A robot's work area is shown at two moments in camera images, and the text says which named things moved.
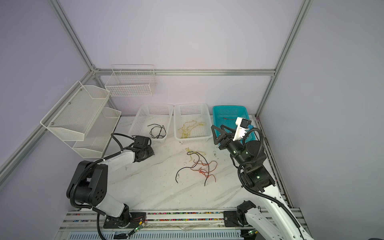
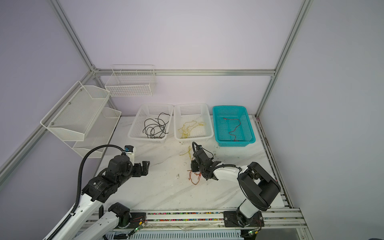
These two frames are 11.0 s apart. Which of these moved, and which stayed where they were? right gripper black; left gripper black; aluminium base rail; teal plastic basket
Moved: right gripper black; left gripper black
Stayed: teal plastic basket; aluminium base rail
